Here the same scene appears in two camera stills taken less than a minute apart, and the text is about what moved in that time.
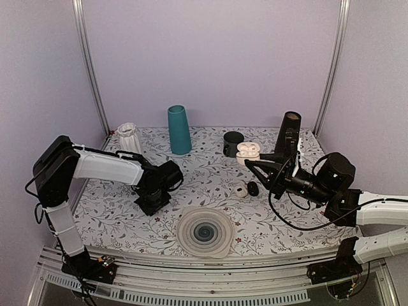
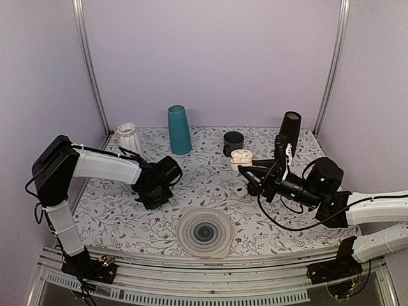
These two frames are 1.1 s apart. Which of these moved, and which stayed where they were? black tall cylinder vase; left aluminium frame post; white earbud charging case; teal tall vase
Moved: white earbud charging case
Stayed: left aluminium frame post; teal tall vase; black tall cylinder vase
